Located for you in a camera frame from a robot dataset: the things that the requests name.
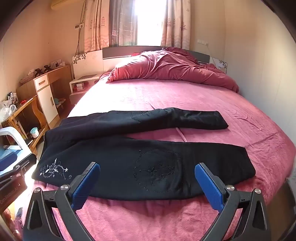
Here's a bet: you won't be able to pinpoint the white plastic chair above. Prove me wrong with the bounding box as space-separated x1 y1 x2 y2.
0 126 33 160

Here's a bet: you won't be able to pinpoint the bed with pink sheet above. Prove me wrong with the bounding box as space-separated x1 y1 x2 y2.
22 70 296 241

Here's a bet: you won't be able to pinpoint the woven basket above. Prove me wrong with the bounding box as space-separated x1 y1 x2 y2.
20 71 36 84

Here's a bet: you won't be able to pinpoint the white and grey headboard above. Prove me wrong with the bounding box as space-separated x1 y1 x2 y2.
73 46 228 79

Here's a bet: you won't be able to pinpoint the wooden desk with white cabinet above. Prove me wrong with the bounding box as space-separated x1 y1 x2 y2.
16 65 72 129

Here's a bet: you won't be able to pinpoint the black pants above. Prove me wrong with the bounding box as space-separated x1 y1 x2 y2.
31 108 256 201

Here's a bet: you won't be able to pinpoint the black hanging cable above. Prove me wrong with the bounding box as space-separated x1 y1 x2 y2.
76 0 88 54

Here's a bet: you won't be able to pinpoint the bright window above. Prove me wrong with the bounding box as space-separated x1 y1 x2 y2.
133 0 168 47

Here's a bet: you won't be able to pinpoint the red duvet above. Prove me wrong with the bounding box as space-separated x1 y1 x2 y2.
107 47 240 93

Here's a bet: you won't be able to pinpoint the wooden side table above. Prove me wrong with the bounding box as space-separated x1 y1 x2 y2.
1 95 50 156

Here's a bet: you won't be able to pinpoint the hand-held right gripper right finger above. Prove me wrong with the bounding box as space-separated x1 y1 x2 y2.
194 162 271 241

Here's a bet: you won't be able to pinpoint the patterned beige curtain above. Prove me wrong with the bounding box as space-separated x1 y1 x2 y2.
160 0 192 50
84 0 138 52

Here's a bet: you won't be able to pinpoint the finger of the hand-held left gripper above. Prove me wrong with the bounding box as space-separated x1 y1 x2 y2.
0 152 38 172

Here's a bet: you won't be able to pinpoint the clear plastic bag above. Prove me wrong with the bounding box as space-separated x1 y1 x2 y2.
0 103 18 122

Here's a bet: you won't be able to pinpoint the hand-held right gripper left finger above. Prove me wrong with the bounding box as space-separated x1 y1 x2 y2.
23 162 101 241

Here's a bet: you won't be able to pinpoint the white nightstand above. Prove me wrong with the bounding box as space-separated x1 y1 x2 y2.
69 74 100 106

